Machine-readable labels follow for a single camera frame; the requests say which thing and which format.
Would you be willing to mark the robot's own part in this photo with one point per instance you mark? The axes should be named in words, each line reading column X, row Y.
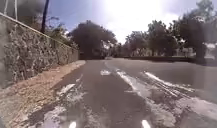
column 145, row 124
column 72, row 125

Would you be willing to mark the dark tree trunk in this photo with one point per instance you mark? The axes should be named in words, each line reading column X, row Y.
column 45, row 15

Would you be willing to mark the low dark kerb wall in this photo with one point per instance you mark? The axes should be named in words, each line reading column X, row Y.
column 156, row 59

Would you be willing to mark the large dark tree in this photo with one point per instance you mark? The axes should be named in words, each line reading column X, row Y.
column 91, row 38

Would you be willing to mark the strip of dry leaves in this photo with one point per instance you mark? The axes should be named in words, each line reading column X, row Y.
column 26, row 93

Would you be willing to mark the grey stone wall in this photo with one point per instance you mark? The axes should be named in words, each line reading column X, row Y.
column 32, row 53

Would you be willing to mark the row of trees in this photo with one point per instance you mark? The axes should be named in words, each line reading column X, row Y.
column 162, row 40

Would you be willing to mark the dark grey asphalt road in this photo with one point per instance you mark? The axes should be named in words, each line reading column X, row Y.
column 109, row 96

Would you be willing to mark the bushes above stone wall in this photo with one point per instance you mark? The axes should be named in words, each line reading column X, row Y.
column 59, row 35

